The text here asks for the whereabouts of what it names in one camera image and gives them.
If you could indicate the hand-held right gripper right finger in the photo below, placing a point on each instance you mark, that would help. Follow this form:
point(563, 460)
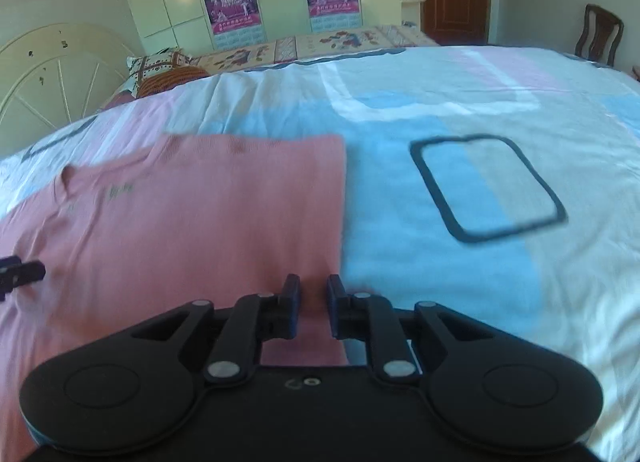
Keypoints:
point(332, 309)

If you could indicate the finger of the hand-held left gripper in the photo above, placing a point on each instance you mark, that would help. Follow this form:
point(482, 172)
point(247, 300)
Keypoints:
point(22, 274)

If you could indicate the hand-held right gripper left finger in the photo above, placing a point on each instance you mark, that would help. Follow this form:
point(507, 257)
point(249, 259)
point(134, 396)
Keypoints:
point(294, 307)

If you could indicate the pink shirt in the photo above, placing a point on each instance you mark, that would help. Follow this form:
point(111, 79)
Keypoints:
point(175, 222)

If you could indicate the cream round headboard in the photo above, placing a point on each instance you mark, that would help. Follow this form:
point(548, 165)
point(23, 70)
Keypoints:
point(45, 77)

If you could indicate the patterned orange pillow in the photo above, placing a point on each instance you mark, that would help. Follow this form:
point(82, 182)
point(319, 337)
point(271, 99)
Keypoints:
point(160, 72)

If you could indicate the floral bed sheet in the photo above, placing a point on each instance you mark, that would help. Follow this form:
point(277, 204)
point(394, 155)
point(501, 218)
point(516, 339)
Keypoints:
point(320, 40)

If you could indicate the wooden chair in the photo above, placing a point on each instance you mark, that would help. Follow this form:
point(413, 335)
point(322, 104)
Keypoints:
point(600, 25)

